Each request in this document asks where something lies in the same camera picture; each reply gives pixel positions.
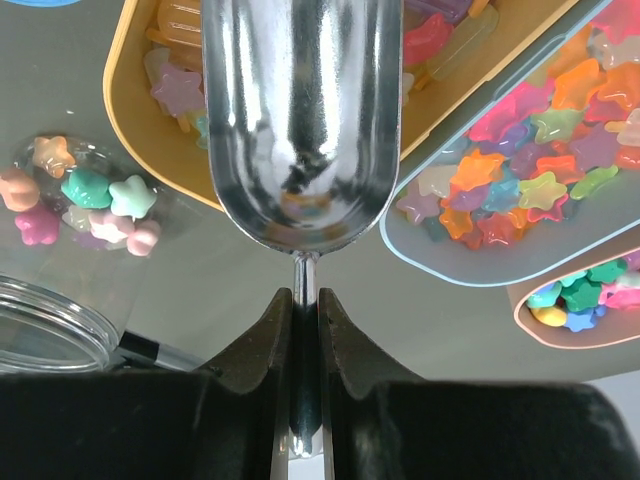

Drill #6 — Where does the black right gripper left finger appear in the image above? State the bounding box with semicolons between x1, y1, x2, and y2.
1;288;292;479

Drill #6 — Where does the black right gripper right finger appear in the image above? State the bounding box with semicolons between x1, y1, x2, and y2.
319;288;639;479

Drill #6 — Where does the silver metal scoop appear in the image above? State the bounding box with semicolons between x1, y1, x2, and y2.
201;0;403;458

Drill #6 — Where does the pink candy tray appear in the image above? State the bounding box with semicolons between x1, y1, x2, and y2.
507;249;639;350

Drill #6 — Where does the light blue candy tray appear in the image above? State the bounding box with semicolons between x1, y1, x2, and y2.
381;1;639;287

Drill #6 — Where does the orange candy tray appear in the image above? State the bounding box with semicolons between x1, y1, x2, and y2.
103;0;575;208

